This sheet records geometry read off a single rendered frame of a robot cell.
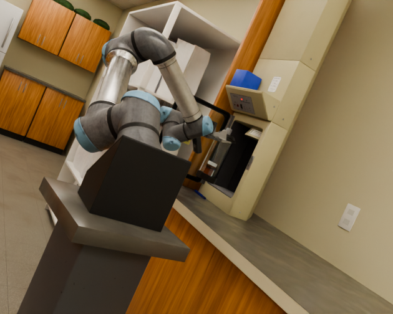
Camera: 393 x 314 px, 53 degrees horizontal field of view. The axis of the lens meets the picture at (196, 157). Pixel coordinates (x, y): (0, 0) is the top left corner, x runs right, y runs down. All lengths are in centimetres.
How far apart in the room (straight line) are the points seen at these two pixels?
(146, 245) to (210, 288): 46
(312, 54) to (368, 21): 56
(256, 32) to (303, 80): 43
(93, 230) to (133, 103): 39
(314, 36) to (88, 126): 114
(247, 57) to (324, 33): 42
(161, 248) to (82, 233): 21
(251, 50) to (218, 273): 124
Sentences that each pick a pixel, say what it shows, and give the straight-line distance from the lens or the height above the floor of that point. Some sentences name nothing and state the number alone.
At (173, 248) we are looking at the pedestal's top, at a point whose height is 93.
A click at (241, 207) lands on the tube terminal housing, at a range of 185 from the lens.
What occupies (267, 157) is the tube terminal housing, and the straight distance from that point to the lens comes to 185.
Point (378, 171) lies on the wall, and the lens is 192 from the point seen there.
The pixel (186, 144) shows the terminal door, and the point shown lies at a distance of 199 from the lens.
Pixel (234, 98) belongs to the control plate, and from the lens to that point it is 199.
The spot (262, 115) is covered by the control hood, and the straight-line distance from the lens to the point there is 182.
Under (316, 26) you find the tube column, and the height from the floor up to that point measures 188.
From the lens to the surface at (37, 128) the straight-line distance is 657.
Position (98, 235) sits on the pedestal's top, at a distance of 91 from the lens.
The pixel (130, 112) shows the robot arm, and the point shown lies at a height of 120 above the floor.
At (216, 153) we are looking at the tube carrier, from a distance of 182.
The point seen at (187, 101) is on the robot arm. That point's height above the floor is 132.
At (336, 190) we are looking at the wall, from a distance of 201.
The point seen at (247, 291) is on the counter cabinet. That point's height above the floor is 85.
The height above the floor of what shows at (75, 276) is 79.
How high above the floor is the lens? 122
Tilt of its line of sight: 3 degrees down
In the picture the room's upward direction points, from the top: 24 degrees clockwise
